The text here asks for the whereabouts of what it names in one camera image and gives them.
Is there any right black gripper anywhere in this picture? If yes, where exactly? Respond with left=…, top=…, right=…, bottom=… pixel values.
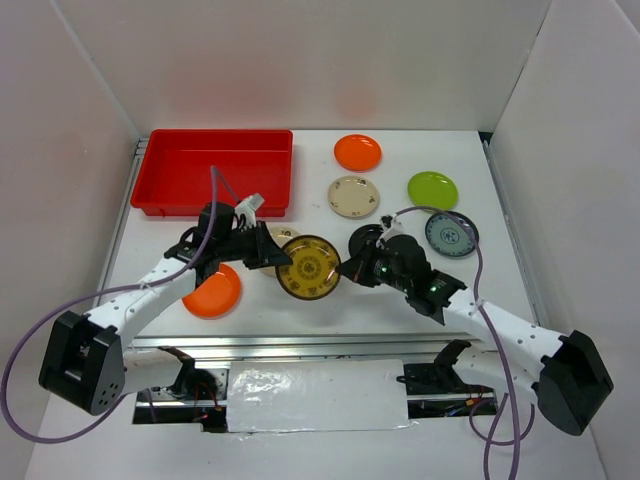
left=335, top=236, right=411, bottom=293

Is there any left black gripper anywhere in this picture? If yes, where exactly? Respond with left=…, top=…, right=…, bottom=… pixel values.
left=216, top=220, right=292, bottom=270

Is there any cream floral plate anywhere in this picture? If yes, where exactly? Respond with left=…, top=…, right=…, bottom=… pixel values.
left=327, top=175, right=381, bottom=219
left=261, top=226, right=300, bottom=278

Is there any black plate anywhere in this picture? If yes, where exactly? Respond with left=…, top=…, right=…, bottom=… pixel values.
left=348, top=224, right=384, bottom=257

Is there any yellow patterned plate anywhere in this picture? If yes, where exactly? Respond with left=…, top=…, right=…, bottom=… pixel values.
left=275, top=235, right=341, bottom=301

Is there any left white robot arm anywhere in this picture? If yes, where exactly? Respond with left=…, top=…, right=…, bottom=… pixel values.
left=38, top=202, right=292, bottom=416

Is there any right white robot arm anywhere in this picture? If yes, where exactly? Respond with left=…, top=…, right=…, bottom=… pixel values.
left=336, top=234, right=613, bottom=436

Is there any red plastic bin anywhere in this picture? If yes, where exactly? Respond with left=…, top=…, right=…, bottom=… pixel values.
left=131, top=129, right=293, bottom=218

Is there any orange plate near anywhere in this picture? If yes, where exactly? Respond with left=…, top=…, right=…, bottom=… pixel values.
left=182, top=264, right=242, bottom=319

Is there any orange plate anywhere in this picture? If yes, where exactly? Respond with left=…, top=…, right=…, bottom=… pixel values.
left=333, top=134, right=382, bottom=172
left=182, top=264, right=242, bottom=319

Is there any green plate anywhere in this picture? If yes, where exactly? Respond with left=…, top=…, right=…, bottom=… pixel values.
left=407, top=171, right=459, bottom=210

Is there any orange plate far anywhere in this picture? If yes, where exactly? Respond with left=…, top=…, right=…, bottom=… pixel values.
left=333, top=134, right=382, bottom=172

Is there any white foil cover plate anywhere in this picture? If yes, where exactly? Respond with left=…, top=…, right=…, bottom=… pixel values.
left=226, top=360, right=409, bottom=433

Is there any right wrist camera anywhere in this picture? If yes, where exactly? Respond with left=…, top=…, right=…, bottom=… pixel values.
left=376, top=214, right=405, bottom=248

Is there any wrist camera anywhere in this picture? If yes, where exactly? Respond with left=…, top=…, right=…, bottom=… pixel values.
left=235, top=193, right=264, bottom=217
left=376, top=214, right=405, bottom=248

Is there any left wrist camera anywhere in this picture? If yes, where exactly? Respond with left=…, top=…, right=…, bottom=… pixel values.
left=235, top=193, right=264, bottom=217

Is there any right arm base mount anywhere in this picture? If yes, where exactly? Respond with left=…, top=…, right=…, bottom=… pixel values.
left=396, top=340, right=496, bottom=419

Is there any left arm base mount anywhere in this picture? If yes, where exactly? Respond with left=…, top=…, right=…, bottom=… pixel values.
left=132, top=368, right=229, bottom=434

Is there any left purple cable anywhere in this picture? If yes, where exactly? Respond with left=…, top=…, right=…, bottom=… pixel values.
left=0, top=166, right=249, bottom=445

